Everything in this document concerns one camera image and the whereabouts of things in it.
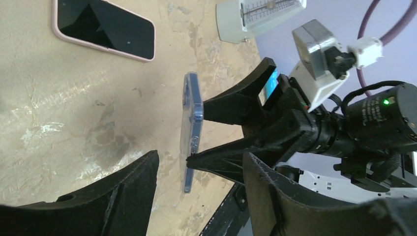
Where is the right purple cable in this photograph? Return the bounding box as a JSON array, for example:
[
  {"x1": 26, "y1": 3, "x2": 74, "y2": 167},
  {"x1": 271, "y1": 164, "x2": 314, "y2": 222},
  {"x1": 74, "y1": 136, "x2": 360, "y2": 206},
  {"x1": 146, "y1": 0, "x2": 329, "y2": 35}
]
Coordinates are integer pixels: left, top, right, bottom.
[{"x1": 356, "y1": 0, "x2": 417, "y2": 97}]

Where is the white metronome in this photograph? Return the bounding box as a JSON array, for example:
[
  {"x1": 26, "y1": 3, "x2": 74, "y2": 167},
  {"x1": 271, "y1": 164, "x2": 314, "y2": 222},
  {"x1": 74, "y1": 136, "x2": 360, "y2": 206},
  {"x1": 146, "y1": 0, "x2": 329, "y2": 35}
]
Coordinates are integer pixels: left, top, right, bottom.
[{"x1": 216, "y1": 0, "x2": 307, "y2": 44}]

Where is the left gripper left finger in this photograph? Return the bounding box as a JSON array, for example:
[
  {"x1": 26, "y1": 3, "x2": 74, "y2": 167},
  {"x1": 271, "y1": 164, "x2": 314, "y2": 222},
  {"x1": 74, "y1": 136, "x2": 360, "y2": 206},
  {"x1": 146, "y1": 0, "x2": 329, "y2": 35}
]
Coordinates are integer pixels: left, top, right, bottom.
[{"x1": 0, "y1": 150, "x2": 159, "y2": 236}]

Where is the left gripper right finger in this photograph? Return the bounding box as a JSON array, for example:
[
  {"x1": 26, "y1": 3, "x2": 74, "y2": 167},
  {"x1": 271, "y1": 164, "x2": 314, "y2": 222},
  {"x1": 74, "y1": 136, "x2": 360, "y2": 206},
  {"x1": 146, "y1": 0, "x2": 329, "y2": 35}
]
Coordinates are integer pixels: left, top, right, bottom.
[{"x1": 243, "y1": 152, "x2": 417, "y2": 236}]

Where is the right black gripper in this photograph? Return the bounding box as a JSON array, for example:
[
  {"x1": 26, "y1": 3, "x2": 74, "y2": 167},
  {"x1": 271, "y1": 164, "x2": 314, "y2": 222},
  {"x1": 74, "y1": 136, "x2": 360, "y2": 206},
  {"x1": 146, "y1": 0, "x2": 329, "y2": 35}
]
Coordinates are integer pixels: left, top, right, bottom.
[{"x1": 186, "y1": 58, "x2": 318, "y2": 184}]

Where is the phone in pink case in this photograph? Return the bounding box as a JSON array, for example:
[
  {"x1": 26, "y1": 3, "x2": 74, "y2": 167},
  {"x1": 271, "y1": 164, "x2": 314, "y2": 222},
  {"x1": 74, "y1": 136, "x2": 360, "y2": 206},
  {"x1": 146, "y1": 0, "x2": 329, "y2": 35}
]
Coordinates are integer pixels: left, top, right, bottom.
[{"x1": 52, "y1": 0, "x2": 156, "y2": 61}]

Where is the blue phone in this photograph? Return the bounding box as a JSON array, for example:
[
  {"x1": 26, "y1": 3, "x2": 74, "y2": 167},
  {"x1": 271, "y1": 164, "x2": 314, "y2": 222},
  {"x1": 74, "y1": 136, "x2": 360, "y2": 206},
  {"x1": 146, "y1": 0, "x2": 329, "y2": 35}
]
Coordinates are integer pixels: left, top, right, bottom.
[{"x1": 180, "y1": 72, "x2": 204, "y2": 194}]

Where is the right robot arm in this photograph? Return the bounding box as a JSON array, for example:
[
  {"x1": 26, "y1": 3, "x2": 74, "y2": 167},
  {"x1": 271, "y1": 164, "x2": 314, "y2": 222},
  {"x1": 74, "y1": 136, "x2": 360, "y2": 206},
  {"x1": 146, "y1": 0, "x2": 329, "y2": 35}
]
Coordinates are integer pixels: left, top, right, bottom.
[{"x1": 186, "y1": 58, "x2": 417, "y2": 192}]

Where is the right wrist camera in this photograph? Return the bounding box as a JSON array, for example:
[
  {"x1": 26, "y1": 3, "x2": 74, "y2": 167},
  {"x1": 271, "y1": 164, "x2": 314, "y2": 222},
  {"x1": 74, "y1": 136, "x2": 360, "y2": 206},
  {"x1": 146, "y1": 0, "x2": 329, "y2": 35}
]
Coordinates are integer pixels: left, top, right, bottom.
[{"x1": 290, "y1": 19, "x2": 383, "y2": 112}]

